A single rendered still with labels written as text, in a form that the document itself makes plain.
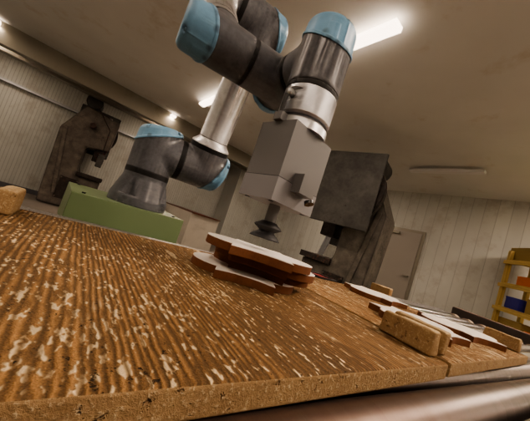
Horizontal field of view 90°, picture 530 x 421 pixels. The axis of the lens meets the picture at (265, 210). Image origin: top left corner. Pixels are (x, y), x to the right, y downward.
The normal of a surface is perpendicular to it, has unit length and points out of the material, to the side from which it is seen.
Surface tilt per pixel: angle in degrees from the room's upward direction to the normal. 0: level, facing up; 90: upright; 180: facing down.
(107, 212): 90
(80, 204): 90
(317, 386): 90
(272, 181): 90
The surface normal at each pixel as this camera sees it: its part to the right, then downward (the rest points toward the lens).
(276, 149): -0.66, -0.27
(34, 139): 0.61, 0.15
